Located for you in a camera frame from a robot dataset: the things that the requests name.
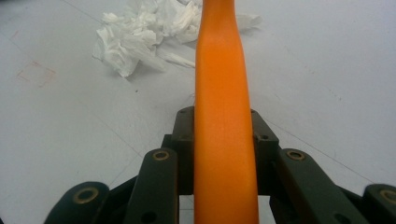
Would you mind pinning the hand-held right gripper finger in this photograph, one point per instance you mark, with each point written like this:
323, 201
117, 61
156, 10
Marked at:
264, 146

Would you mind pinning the orange dustpan brush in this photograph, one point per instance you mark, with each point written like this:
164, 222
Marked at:
224, 124

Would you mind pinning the pile of white paper scraps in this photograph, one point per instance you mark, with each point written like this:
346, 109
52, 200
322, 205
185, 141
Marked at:
134, 37

